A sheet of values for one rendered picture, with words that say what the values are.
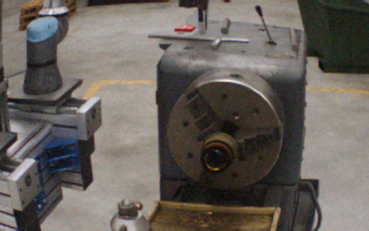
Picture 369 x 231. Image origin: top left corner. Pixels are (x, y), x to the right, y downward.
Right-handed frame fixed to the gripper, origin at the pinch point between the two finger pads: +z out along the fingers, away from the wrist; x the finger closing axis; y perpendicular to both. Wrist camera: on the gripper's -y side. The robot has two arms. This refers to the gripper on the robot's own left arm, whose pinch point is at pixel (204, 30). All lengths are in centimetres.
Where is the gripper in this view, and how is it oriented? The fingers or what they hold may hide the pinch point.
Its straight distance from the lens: 189.8
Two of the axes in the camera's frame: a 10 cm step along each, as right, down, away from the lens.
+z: 0.1, 9.4, 3.5
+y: -9.7, -0.7, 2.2
